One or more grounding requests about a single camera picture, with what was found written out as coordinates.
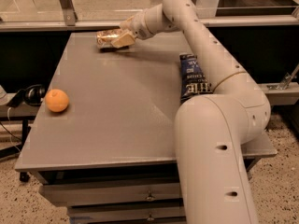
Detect blue potato chips bag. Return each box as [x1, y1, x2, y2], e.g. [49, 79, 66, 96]
[179, 54, 212, 103]

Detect black headphones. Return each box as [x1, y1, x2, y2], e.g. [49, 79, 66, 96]
[7, 84, 46, 108]

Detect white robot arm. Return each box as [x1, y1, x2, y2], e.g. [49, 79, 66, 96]
[112, 0, 270, 224]

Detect left metal railing bracket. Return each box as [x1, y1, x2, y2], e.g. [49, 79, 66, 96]
[59, 0, 78, 26]

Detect grey drawer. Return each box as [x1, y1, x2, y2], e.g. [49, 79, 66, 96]
[38, 171, 252, 208]
[67, 199, 186, 224]

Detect top grey drawer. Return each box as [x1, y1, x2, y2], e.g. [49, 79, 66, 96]
[38, 171, 252, 208]

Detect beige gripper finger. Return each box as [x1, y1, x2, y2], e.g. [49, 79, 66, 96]
[111, 31, 135, 48]
[120, 16, 134, 30]

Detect white cable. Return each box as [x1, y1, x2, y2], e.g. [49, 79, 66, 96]
[0, 106, 22, 152]

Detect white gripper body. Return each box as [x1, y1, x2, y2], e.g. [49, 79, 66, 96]
[127, 10, 154, 40]

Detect black side table stand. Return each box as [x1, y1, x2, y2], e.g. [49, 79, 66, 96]
[0, 103, 40, 184]

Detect orange fruit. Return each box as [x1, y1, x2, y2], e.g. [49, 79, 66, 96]
[45, 89, 69, 113]

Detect metal corner bracket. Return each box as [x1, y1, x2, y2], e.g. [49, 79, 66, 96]
[267, 64, 299, 91]

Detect grey drawer cabinet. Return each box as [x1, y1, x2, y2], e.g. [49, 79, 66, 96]
[14, 31, 278, 224]

